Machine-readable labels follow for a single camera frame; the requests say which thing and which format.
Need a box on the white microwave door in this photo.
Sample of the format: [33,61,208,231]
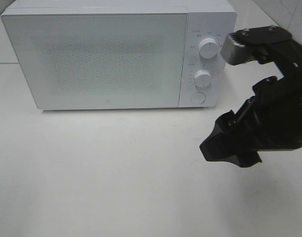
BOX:
[2,14,187,110]

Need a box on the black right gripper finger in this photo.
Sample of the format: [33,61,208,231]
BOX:
[200,110,262,168]

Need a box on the upper white power knob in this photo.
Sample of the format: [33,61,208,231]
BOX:
[198,36,219,59]

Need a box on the white timer knob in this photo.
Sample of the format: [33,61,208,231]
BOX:
[194,70,212,88]

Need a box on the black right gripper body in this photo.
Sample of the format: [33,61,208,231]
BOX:
[236,39,302,151]

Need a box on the white microwave oven body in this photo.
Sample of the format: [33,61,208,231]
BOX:
[1,0,237,109]

